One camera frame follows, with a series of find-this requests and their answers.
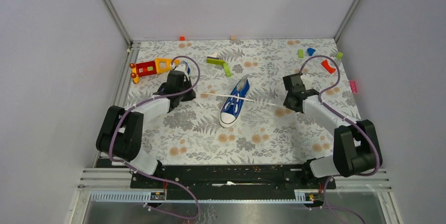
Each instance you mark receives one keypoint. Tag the green block short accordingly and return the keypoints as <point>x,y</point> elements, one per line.
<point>227,70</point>

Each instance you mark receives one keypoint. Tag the grey slotted cable duct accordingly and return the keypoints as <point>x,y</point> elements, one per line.
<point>156,196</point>

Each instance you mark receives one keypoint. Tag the pink lego brick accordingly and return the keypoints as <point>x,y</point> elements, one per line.
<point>353,86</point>

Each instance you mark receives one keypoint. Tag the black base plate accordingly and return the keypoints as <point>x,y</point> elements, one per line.
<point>232,182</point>

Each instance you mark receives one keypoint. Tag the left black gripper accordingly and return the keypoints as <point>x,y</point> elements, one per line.
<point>191,95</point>

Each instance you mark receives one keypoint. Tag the red yellow toy frame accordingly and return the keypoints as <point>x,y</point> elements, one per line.
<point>156,66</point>

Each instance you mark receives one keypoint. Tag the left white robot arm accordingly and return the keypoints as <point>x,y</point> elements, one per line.
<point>123,128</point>

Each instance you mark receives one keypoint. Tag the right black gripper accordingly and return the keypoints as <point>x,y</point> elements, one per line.
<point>286,104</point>

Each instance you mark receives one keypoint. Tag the green block long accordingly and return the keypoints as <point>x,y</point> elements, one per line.
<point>215,61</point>

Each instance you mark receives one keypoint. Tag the blue sneaker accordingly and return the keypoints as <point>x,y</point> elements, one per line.
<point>237,106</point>
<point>184,67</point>

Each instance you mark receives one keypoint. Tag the red arch block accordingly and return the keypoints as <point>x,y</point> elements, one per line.
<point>326,65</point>

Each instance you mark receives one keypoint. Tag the floral table mat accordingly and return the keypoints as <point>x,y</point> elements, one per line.
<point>191,133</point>

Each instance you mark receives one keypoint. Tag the blue wedge block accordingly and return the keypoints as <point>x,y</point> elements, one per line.
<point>310,51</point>

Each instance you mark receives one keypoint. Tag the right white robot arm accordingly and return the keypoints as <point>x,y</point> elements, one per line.
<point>355,145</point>

